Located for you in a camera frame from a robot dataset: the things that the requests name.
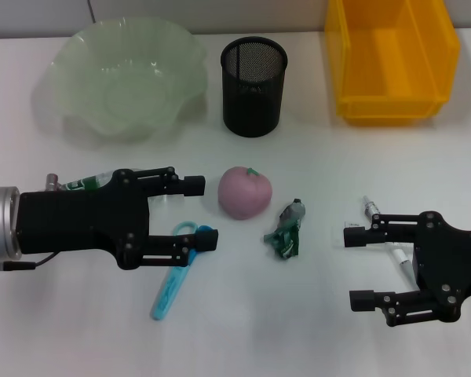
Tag silver white pen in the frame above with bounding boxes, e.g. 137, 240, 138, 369
362, 196, 417, 282

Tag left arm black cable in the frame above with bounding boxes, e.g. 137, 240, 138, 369
0, 253, 59, 272

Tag blue capped scissors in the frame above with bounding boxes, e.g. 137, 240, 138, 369
151, 221, 217, 321

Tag clear water bottle green label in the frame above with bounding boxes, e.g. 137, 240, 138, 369
58, 169, 181, 208

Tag yellow plastic bin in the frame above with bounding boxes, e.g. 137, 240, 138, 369
323, 0, 462, 126

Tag black mesh pen cup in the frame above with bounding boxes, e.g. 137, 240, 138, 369
220, 36, 290, 138

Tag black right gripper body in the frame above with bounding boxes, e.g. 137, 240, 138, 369
414, 210, 471, 324

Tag green glass fruit bowl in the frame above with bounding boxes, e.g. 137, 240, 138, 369
31, 21, 209, 148

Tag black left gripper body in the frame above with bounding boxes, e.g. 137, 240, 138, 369
17, 168, 150, 270

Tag green plastic wrapper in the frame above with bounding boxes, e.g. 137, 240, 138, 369
263, 199, 307, 260

